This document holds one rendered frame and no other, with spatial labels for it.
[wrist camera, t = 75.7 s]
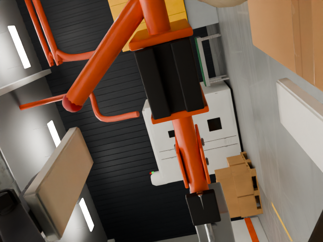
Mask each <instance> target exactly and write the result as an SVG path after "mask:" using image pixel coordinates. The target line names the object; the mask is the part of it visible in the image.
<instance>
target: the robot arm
mask: <svg viewBox="0 0 323 242"><path fill-rule="evenodd" d="M276 87H277V97H278V107H279V116H280V122H281V123H282V125H283V126H284V127H285V128H286V129H287V131H288V132H289V133H290V134H291V135H292V136H293V138H294V139H295V140H296V141H297V142H298V144H299V145H300V146H301V147H302V148H303V150H304V151H305V152H306V153H307V154H308V156H309V157H310V158H311V159H312V160H313V162H314V163H315V164H316V165H317V166H318V167H319V169H320V170H321V171H322V172H323V104H322V103H320V102H319V101H318V100H316V99H315V98H313V97H312V96H311V95H309V94H308V93H307V92H305V91H304V90H303V89H301V88H300V87H299V86H297V85H296V84H295V83H293V82H292V81H291V80H289V79H288V78H283V79H279V80H278V81H277V82H276ZM93 163H94V162H93V159H92V157H91V155H90V152H89V150H88V147H87V145H86V143H85V141H84V138H83V136H82V133H81V131H80V129H79V128H78V127H74V128H70V129H69V130H68V132H67V133H66V135H65V136H64V137H63V139H62V140H61V141H60V143H59V144H58V146H57V147H56V149H55V150H54V152H53V153H52V154H51V156H50V157H49V159H48V160H47V162H46V163H45V165H44V166H43V168H42V169H41V170H40V172H38V173H37V174H36V175H35V176H34V177H33V178H32V179H31V180H30V182H29V183H28V185H27V186H26V187H25V189H24V190H23V191H22V192H21V194H20V195H19V197H18V196H17V194H16V192H15V190H14V189H13V188H6V189H3V190H0V242H45V240H44V238H43V237H42V235H41V233H42V231H43V233H44V234H45V236H46V238H47V240H48V241H49V242H51V241H57V240H60V239H61V238H62V236H63V234H64V231H65V229H66V226H67V224H68V222H69V219H70V217H71V215H72V212H73V210H74V208H75V205H76V203H77V200H78V198H79V196H80V194H81V191H82V189H83V187H84V184H85V182H86V179H87V177H88V175H89V172H90V170H91V167H92V165H93ZM308 242H323V210H322V212H321V214H320V216H319V219H318V221H317V223H316V225H315V227H314V229H313V232H312V234H311V236H310V238H309V240H308Z"/></svg>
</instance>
